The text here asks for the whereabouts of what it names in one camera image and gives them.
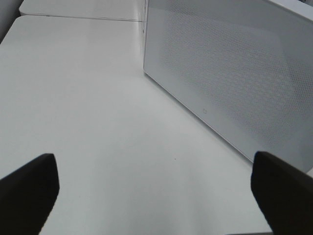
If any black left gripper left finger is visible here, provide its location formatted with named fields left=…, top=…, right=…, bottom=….
left=0, top=153, right=60, bottom=235

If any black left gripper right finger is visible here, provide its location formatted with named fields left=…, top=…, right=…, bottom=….
left=250, top=151, right=313, bottom=235

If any white microwave door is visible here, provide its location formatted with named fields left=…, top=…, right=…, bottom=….
left=143, top=0, right=313, bottom=171

